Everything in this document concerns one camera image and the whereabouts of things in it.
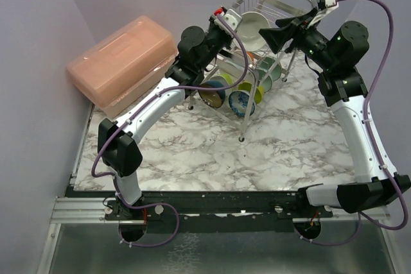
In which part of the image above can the yellow-green bottom bowl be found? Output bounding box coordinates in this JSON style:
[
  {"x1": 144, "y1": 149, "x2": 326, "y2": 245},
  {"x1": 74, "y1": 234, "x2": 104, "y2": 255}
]
[{"x1": 237, "y1": 81, "x2": 266, "y2": 105}]

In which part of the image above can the stainless steel dish rack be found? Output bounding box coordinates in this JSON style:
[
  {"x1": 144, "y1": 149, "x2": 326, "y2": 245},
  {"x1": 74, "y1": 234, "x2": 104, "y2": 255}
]
[{"x1": 188, "y1": 0, "x2": 317, "y2": 141}]

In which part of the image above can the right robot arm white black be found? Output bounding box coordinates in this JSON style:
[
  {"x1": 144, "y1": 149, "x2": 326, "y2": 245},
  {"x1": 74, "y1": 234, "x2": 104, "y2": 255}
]
[{"x1": 259, "y1": 10, "x2": 410, "y2": 217}]

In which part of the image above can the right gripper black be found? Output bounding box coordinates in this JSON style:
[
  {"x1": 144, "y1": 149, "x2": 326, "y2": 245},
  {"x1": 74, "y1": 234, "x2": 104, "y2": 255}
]
[{"x1": 259, "y1": 6, "x2": 337, "y2": 71}]

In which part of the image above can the dark teal beige bowl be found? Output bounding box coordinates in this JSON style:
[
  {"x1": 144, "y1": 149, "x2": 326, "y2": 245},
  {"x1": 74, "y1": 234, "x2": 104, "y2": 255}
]
[{"x1": 198, "y1": 80, "x2": 226, "y2": 108}]

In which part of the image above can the plain white bowl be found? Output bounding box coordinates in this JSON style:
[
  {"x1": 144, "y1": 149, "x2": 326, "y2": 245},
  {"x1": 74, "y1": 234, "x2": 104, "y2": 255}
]
[{"x1": 237, "y1": 12, "x2": 270, "y2": 52}]

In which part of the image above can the white orange bowl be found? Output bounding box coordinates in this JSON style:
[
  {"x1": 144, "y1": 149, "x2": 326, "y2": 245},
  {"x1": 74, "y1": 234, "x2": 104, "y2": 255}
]
[{"x1": 236, "y1": 50, "x2": 254, "y2": 64}]

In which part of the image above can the lime green white bowl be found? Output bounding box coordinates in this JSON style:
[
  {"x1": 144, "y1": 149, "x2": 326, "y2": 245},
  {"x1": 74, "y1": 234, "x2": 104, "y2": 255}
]
[{"x1": 210, "y1": 74, "x2": 234, "y2": 87}]

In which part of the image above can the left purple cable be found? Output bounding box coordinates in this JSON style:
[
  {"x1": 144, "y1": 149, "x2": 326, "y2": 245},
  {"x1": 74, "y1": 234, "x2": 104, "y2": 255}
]
[{"x1": 91, "y1": 19, "x2": 250, "y2": 248}]

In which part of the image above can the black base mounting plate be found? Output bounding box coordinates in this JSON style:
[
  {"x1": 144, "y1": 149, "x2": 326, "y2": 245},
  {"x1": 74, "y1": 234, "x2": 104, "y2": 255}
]
[{"x1": 64, "y1": 171, "x2": 373, "y2": 235}]

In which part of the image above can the mint green brown-rimmed bowl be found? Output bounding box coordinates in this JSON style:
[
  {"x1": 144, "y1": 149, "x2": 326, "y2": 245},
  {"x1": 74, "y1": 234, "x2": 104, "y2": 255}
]
[{"x1": 258, "y1": 56, "x2": 282, "y2": 75}]

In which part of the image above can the blue white patterned bowl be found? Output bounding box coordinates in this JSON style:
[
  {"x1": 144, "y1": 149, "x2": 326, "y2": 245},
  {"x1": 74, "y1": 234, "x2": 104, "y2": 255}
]
[{"x1": 229, "y1": 90, "x2": 250, "y2": 117}]

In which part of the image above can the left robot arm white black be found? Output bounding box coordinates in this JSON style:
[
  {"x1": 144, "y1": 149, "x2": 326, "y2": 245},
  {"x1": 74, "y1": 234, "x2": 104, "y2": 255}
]
[{"x1": 96, "y1": 10, "x2": 241, "y2": 219}]

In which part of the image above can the pink plastic storage box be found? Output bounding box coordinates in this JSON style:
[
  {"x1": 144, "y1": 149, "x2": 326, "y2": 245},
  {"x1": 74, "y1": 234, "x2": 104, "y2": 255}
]
[{"x1": 67, "y1": 16, "x2": 177, "y2": 118}]

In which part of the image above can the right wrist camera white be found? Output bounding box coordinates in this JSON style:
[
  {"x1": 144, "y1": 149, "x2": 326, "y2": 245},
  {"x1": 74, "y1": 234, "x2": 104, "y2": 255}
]
[{"x1": 308, "y1": 0, "x2": 339, "y2": 28}]

